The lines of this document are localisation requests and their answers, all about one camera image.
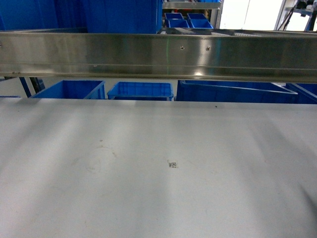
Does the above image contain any stainless steel shelf beam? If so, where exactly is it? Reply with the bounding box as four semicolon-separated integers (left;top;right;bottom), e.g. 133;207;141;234
0;31;317;83

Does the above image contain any large blue crate on shelf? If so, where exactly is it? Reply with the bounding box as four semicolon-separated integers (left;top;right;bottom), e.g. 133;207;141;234
0;0;162;34

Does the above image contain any large blue bin below right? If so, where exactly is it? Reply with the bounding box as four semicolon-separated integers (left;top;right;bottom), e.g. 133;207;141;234
175;80;299;104

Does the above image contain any blue bin below middle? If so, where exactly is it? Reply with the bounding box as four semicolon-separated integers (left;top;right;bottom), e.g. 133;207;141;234
107;82;174;101

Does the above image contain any blue bin below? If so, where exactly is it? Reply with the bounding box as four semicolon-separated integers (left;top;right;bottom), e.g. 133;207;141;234
107;82;174;101
31;80;106;100

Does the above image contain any small QR code sticker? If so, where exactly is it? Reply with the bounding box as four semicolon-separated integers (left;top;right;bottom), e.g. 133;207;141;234
168;160;178;168

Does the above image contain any blue bin below left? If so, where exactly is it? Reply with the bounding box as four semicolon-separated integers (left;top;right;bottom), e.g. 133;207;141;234
31;80;106;100

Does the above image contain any blue bin far right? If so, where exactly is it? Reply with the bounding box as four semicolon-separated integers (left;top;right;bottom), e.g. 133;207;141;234
285;83;317;105

